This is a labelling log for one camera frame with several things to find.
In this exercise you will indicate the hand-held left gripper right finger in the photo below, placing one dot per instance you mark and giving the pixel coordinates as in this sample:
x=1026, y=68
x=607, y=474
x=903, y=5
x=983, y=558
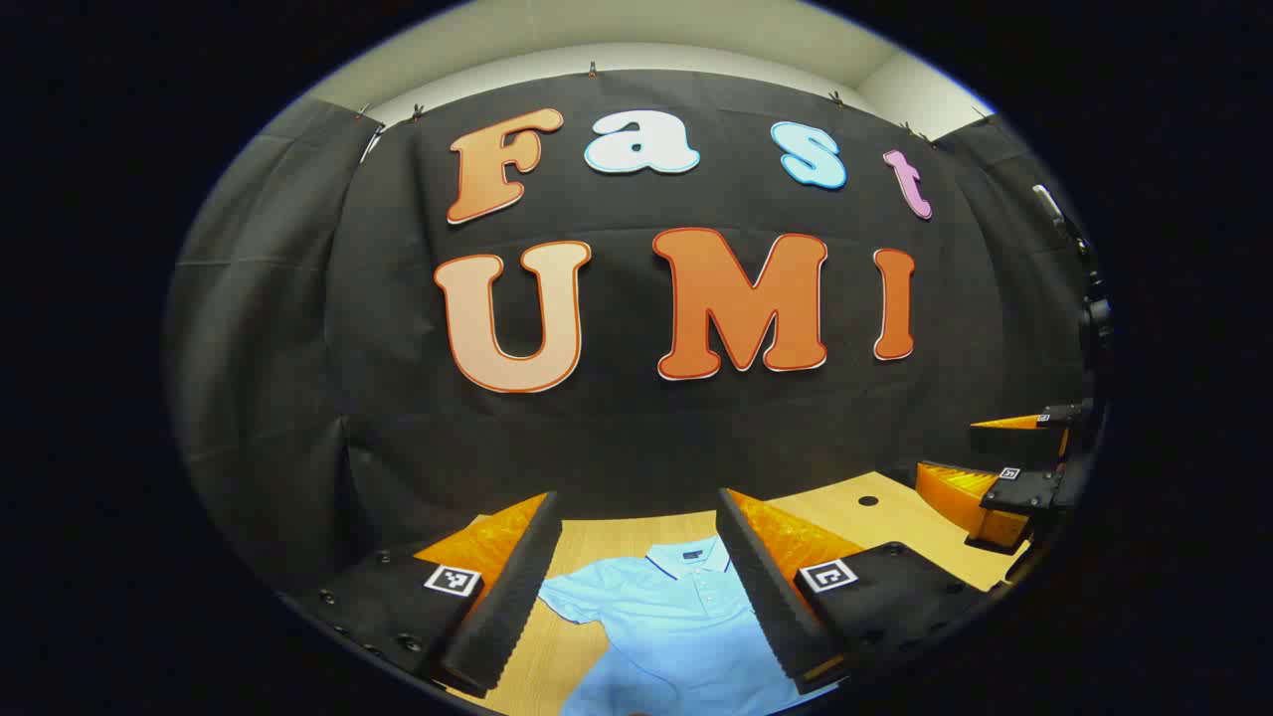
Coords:
x=766, y=597

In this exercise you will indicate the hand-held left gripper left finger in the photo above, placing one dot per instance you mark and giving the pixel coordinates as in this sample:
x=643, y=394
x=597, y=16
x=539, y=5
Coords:
x=517, y=597

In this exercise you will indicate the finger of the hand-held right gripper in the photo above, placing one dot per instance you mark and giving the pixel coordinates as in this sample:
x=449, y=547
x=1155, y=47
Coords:
x=1039, y=438
x=1024, y=489

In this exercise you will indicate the light blue T-shirt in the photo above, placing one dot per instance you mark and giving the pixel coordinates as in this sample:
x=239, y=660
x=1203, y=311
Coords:
x=676, y=636

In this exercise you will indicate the black backdrop cloth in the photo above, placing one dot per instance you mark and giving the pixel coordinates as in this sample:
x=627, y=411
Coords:
x=617, y=428

